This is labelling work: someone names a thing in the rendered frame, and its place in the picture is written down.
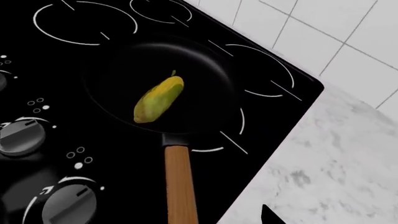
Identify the grey stove knob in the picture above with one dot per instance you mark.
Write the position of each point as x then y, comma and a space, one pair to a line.
20, 137
70, 205

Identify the black glass stove top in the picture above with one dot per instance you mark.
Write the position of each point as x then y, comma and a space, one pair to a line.
77, 77

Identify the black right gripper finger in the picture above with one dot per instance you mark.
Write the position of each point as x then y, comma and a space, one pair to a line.
270, 217

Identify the yellow green vegetable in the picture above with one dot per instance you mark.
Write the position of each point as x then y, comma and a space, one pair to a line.
158, 98

